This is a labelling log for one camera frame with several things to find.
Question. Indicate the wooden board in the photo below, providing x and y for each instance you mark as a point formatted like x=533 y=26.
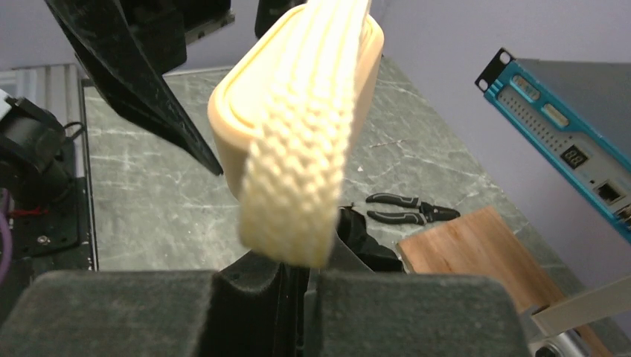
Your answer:
x=481 y=243

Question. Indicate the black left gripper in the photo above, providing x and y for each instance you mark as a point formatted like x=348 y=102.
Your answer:
x=125 y=72

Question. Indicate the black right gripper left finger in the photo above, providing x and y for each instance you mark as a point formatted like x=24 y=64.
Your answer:
x=246 y=309

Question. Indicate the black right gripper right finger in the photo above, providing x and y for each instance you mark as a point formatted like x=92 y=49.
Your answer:
x=369 y=314

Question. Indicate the grey network switch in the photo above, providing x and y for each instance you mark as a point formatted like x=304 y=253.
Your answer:
x=577 y=115

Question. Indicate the beige folding umbrella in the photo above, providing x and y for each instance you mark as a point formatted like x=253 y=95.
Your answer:
x=285 y=119

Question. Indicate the black pliers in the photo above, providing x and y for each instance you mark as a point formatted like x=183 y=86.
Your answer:
x=420 y=213

